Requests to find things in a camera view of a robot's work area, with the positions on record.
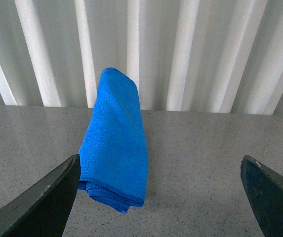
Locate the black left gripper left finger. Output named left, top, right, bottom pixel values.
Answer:
left=0, top=154, right=81, bottom=237

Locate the white pleated curtain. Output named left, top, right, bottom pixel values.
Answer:
left=0, top=0, right=283, bottom=115

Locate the blue microfiber cloth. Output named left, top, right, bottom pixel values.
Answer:
left=79, top=68, right=148, bottom=214

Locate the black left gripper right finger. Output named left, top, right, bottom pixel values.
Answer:
left=241, top=156, right=283, bottom=237

